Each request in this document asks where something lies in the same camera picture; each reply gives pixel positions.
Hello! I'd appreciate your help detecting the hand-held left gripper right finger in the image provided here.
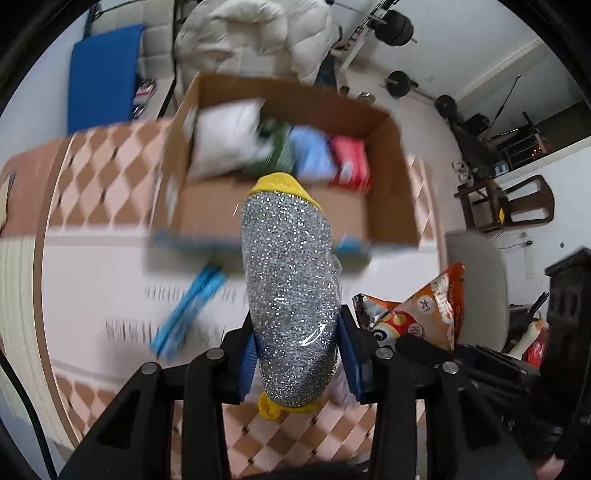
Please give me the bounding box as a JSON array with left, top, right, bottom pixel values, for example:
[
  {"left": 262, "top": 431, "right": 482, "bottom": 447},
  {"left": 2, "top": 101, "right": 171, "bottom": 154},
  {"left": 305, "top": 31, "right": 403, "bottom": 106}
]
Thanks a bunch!
[{"left": 338, "top": 318, "right": 541, "bottom": 480}]

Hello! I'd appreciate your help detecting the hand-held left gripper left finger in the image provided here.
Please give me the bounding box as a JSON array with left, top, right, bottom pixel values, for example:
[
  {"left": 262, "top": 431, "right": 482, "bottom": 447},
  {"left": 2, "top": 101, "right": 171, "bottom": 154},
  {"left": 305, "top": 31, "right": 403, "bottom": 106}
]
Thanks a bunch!
[{"left": 60, "top": 314, "right": 258, "bottom": 480}]

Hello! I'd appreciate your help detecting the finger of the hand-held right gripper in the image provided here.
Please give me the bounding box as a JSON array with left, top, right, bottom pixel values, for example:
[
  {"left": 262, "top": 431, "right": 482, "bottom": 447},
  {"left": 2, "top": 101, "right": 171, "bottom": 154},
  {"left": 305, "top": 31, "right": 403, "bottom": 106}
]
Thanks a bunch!
[{"left": 395, "top": 334, "right": 459, "bottom": 366}]

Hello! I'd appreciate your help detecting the silver glitter sponge yellow edge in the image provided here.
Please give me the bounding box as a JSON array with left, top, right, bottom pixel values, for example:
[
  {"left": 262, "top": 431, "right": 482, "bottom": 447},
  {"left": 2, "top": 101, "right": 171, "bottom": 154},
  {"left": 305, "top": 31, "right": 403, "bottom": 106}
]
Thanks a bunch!
[{"left": 240, "top": 172, "right": 345, "bottom": 421}]

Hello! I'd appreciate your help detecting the cardboard box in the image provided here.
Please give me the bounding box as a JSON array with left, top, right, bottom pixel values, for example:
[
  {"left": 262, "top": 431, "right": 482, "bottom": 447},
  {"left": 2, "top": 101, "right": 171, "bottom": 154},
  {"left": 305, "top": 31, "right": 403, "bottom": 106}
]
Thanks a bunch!
[{"left": 147, "top": 71, "right": 433, "bottom": 260}]

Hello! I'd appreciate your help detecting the white soft packet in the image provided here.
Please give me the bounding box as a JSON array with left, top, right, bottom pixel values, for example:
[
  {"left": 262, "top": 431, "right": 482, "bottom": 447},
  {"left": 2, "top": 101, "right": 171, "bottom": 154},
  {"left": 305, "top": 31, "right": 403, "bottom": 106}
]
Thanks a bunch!
[{"left": 187, "top": 99, "right": 266, "bottom": 182}]

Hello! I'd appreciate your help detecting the orange snack bag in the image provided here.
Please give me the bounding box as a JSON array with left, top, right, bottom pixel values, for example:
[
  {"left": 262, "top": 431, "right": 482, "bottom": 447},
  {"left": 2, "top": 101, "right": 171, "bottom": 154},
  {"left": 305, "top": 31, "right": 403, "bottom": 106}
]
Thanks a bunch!
[{"left": 352, "top": 263, "right": 467, "bottom": 352}]

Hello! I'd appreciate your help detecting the white goose toy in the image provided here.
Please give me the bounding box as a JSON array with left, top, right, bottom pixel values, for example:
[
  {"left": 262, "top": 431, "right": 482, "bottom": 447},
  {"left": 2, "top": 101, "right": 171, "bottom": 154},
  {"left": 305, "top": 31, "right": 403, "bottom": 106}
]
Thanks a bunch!
[{"left": 507, "top": 318, "right": 550, "bottom": 361}]

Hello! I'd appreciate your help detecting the blue striped packet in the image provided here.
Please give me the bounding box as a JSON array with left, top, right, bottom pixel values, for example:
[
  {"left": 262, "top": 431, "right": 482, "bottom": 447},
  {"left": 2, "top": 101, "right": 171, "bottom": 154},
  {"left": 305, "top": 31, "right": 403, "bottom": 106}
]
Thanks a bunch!
[{"left": 151, "top": 267, "right": 230, "bottom": 360}]

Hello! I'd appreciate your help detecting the dark wooden cabinet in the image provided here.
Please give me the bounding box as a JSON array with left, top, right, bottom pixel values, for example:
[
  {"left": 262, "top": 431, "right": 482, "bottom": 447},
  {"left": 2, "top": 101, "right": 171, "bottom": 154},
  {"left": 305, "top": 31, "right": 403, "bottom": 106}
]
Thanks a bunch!
[{"left": 538, "top": 248, "right": 591, "bottom": 462}]

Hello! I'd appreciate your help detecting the dark wooden chair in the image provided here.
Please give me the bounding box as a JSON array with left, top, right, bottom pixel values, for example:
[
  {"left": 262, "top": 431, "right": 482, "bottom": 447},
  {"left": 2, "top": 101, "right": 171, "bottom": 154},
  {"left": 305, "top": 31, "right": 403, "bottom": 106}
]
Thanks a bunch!
[{"left": 454, "top": 174, "right": 556, "bottom": 234}]

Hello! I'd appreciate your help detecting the red packet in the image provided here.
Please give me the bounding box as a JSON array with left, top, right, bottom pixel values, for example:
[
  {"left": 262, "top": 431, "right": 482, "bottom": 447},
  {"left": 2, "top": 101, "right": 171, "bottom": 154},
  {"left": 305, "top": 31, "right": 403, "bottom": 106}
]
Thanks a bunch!
[{"left": 329, "top": 135, "right": 372, "bottom": 191}]

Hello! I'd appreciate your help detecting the light blue packet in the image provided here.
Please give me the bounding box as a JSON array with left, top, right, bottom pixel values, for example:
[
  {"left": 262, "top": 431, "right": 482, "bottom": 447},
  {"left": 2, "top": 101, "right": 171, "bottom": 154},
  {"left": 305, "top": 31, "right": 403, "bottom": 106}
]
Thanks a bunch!
[{"left": 288, "top": 126, "right": 338, "bottom": 182}]

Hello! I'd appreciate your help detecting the green packet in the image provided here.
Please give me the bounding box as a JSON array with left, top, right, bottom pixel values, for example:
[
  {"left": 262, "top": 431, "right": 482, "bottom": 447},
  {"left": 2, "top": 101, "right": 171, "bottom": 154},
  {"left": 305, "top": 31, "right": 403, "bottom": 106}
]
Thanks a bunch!
[{"left": 256, "top": 119, "right": 296, "bottom": 175}]

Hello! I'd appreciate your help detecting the pink checkered mat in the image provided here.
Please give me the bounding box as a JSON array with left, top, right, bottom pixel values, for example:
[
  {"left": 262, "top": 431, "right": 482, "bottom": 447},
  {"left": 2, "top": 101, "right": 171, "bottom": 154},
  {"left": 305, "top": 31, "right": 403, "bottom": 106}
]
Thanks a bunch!
[{"left": 0, "top": 119, "right": 437, "bottom": 480}]

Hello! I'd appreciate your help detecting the black dumbbell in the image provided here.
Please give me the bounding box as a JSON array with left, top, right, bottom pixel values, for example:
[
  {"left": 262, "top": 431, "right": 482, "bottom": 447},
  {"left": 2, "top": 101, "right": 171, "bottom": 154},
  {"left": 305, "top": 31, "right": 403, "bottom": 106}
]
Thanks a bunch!
[
  {"left": 384, "top": 71, "right": 420, "bottom": 99},
  {"left": 435, "top": 94, "right": 459, "bottom": 119}
]

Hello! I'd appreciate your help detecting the black barbell weight plate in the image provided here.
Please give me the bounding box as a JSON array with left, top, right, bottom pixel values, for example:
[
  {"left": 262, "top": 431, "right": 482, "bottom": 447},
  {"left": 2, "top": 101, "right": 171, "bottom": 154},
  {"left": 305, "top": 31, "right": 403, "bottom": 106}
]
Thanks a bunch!
[{"left": 375, "top": 9, "right": 415, "bottom": 47}]

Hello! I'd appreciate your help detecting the blue exercise mat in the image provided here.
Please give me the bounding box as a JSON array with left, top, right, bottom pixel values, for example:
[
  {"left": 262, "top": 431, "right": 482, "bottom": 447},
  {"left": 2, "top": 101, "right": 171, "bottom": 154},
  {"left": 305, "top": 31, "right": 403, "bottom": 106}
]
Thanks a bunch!
[{"left": 67, "top": 23, "right": 145, "bottom": 136}]

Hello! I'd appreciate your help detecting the white duvet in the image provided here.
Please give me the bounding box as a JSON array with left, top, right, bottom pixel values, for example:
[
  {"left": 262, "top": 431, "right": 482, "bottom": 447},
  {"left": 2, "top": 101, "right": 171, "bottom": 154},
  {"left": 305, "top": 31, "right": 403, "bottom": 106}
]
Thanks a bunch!
[{"left": 174, "top": 0, "right": 343, "bottom": 86}]

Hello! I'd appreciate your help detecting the black cable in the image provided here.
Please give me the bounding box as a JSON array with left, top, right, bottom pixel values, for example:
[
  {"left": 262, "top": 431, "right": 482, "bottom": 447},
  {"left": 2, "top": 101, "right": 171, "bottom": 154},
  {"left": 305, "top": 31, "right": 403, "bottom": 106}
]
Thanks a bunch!
[{"left": 0, "top": 348, "right": 60, "bottom": 480}]

